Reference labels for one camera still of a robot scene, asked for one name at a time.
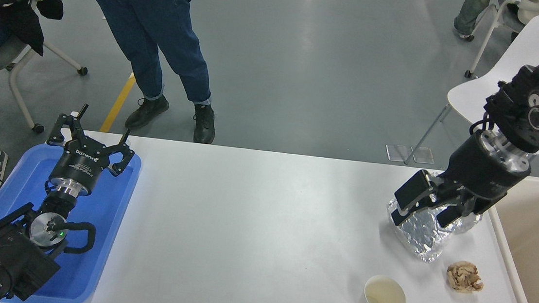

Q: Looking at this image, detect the crumpled tan paper ball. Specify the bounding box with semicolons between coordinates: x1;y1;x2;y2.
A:
445;259;486;294

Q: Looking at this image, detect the grey wheeled chair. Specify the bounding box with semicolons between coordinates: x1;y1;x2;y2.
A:
0;34;91;139

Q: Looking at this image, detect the black jacket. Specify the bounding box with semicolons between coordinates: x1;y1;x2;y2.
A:
0;0;65;58

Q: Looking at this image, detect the white paper cup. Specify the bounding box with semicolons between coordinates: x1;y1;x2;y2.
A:
356;273;409;303

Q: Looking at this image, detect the white plastic chair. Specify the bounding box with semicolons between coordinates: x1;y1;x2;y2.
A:
404;3;539;177

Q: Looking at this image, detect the white-framed wheeled chair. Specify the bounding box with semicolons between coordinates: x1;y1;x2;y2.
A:
464;0;527;83

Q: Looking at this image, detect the standing person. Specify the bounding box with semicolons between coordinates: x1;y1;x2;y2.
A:
69;0;227;145

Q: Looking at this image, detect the clear floor plate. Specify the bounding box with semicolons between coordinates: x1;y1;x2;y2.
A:
411;146;435;165
385;144;411;163

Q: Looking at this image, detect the crumpled foil tray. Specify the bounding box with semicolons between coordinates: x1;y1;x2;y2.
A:
382;168;487;267

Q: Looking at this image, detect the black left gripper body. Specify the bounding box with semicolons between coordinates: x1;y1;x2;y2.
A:
47;140;111;193

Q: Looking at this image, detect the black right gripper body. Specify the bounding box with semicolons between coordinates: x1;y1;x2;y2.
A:
437;132;535;219

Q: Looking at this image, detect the blue plastic tray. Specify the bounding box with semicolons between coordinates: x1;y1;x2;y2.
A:
0;139;143;303

